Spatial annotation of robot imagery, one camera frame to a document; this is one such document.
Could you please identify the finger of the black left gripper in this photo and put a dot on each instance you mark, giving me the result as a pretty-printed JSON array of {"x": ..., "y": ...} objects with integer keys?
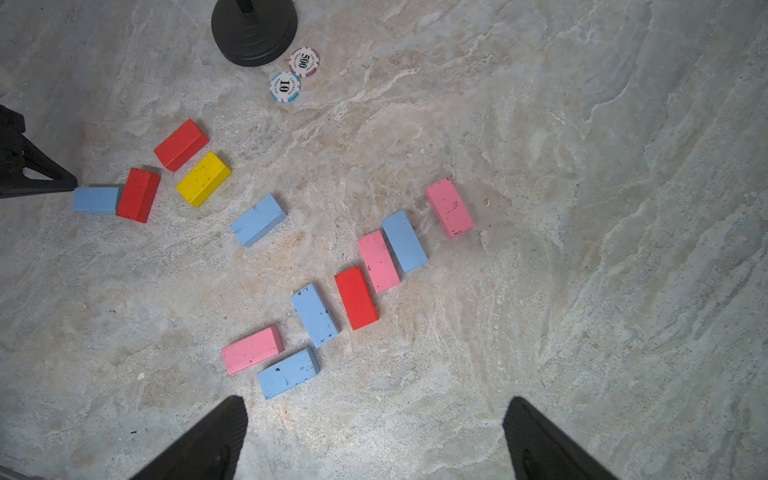
[{"x": 26, "y": 171}]

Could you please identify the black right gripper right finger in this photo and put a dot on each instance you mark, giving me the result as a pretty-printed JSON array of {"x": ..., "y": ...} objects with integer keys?
[{"x": 540, "y": 450}]

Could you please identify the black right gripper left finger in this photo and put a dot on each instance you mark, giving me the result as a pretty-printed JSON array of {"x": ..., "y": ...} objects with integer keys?
[{"x": 209, "y": 450}]

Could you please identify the light blue block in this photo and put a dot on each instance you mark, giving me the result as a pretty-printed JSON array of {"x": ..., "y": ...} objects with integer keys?
[
  {"x": 404, "y": 241},
  {"x": 288, "y": 373},
  {"x": 96, "y": 200},
  {"x": 314, "y": 315},
  {"x": 255, "y": 223}
]

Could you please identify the red stem block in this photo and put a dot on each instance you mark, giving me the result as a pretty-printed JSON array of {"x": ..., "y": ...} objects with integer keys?
[{"x": 138, "y": 195}]

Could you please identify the yellow block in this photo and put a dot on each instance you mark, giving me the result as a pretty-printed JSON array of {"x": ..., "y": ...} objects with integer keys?
[{"x": 203, "y": 179}]

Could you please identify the pink block lower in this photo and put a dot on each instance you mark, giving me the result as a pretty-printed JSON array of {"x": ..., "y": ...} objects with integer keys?
[{"x": 252, "y": 350}]

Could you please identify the pink block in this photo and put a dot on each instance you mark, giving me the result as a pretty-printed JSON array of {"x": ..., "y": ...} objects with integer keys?
[
  {"x": 378, "y": 262},
  {"x": 252, "y": 350},
  {"x": 449, "y": 208}
]

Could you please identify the red block near chips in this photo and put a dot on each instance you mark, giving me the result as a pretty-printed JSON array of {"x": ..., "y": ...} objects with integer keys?
[{"x": 181, "y": 145}]

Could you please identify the red block centre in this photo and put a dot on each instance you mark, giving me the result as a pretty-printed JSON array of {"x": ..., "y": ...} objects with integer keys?
[{"x": 356, "y": 298}]

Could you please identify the pink block upper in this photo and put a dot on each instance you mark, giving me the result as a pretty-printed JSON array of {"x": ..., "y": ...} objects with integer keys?
[{"x": 378, "y": 262}]

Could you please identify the black microphone stand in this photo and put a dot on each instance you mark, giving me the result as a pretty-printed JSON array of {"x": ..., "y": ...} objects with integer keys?
[{"x": 253, "y": 33}]

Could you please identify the pink block far right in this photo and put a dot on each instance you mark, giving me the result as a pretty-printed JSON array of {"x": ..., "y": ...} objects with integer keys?
[{"x": 449, "y": 208}]

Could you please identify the blue 10 poker chip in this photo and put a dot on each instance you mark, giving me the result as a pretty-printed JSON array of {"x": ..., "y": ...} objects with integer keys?
[{"x": 285, "y": 87}]

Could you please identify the purple 500 poker chip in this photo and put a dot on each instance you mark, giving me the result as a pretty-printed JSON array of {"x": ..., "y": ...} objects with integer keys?
[{"x": 304, "y": 62}]

